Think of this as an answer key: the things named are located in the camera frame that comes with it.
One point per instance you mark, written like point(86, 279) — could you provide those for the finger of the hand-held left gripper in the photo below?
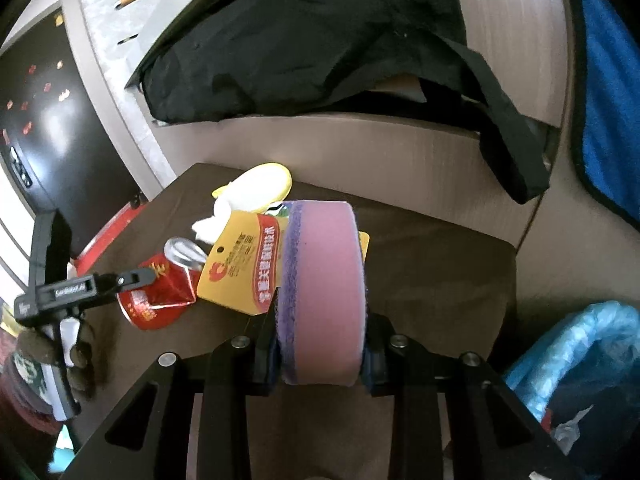
point(130, 279)

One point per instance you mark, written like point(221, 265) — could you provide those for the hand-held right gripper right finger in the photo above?
point(372, 365)

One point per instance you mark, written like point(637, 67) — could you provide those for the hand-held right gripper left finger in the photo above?
point(267, 360)

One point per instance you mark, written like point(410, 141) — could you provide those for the red drink can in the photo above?
point(160, 290)

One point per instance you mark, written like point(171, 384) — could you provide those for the pink and purple sponge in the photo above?
point(320, 290)

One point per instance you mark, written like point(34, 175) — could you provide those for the blue plastic bin liner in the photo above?
point(550, 355)

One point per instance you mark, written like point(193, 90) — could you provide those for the person's left hand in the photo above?
point(82, 360)

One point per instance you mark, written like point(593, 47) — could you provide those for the red round basin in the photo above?
point(105, 237)

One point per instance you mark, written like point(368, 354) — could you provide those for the yellow and red card packet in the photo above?
point(235, 270)

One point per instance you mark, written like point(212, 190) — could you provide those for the white crumpled tissue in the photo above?
point(210, 225)

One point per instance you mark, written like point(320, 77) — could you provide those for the brown cloth covered table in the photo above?
point(440, 285)

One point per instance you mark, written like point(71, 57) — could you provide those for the black fridge with magnets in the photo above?
point(65, 135)

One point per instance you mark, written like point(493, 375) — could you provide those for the yellow plastic piece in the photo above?
point(262, 185)

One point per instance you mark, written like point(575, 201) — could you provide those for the black fabric bag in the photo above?
point(300, 40)

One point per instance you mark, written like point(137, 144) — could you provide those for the blue towel with black trim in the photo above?
point(610, 110)

